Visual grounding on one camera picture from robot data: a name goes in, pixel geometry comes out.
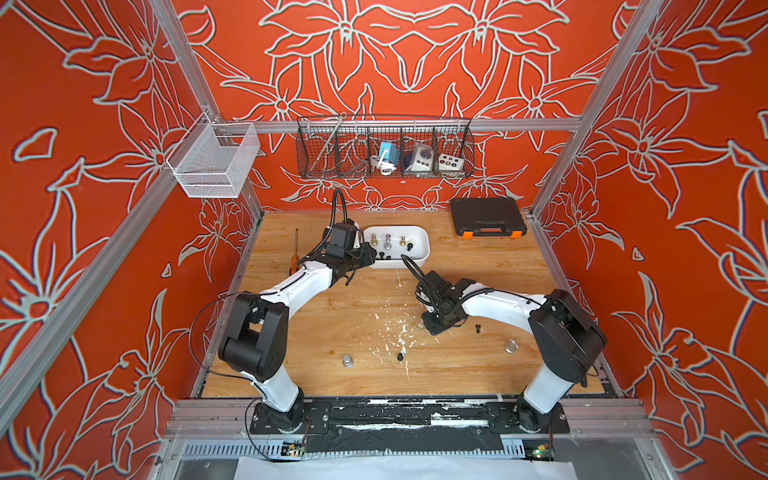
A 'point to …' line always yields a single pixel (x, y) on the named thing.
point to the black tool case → (487, 217)
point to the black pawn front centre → (400, 357)
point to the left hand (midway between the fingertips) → (375, 250)
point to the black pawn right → (478, 328)
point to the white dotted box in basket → (447, 162)
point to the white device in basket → (423, 158)
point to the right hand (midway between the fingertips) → (425, 328)
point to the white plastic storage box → (391, 242)
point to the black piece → (410, 245)
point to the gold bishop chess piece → (374, 242)
